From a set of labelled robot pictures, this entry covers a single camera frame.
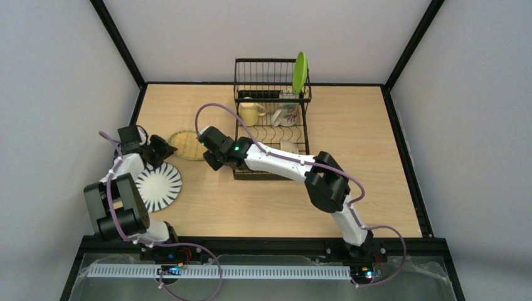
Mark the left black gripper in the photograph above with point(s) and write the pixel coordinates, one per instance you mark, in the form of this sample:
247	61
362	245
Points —
157	149

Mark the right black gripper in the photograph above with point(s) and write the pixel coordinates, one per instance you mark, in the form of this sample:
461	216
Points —
212	159

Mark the woven bamboo plate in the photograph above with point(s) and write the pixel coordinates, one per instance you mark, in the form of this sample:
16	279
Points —
187	146

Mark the blue striped white plate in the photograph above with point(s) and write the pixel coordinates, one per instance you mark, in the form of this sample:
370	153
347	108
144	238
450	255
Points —
159	187

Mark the yellow ceramic mug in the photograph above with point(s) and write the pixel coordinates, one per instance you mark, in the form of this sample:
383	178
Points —
250	111

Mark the black wire dish rack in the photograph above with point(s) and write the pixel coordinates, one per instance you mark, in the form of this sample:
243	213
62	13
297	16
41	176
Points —
269	82

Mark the plain white bowl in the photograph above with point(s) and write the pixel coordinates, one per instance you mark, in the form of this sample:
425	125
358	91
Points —
288	146

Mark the green plastic plate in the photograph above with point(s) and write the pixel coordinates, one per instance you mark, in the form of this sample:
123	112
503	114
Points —
299	73

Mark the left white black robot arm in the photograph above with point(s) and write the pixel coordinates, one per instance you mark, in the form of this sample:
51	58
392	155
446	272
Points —
115	206

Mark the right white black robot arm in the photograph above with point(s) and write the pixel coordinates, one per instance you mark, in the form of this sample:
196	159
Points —
326	183

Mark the white slotted cable duct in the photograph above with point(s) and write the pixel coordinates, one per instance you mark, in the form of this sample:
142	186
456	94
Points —
111	270

